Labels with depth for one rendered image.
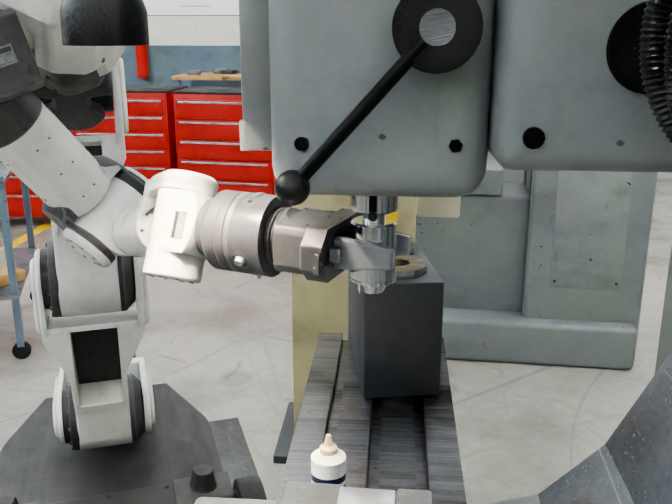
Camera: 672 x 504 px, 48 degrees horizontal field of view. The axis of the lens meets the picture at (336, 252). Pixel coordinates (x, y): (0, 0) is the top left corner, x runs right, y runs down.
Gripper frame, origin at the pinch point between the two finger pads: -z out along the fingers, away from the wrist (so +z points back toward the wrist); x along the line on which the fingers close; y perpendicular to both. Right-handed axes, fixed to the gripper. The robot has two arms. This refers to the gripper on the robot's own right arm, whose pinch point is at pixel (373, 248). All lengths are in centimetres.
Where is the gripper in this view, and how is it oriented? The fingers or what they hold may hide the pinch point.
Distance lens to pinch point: 77.5
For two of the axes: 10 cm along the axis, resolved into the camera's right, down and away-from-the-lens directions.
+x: 3.9, -2.6, 8.8
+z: -9.2, -1.2, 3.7
